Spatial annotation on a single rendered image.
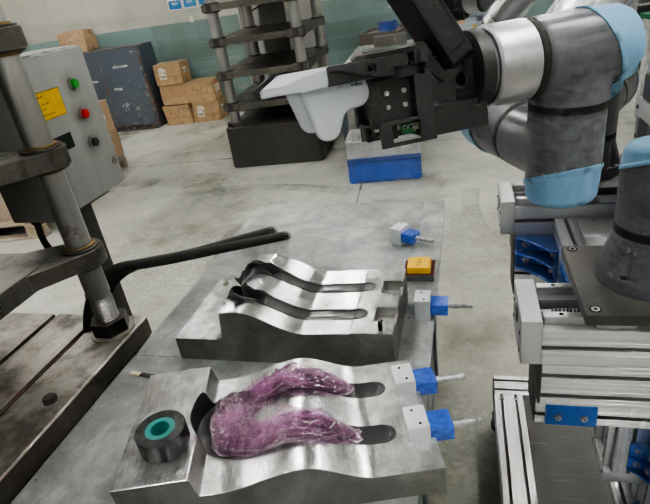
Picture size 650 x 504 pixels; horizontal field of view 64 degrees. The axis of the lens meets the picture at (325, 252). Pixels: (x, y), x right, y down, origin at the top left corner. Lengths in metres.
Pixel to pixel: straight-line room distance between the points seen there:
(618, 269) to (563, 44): 0.47
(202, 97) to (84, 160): 6.21
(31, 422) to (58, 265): 0.35
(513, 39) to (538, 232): 0.92
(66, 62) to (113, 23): 6.96
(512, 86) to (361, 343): 0.70
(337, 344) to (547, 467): 0.86
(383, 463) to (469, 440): 1.20
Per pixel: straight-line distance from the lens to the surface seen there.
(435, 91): 0.51
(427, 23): 0.49
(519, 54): 0.52
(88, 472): 1.12
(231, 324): 1.16
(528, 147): 0.60
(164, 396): 1.02
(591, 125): 0.58
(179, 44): 8.17
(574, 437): 1.84
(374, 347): 1.09
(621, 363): 1.00
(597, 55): 0.56
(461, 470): 1.98
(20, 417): 1.36
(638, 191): 0.87
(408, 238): 1.55
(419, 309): 1.23
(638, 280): 0.91
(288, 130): 5.09
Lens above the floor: 1.53
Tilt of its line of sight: 27 degrees down
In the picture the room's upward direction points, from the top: 9 degrees counter-clockwise
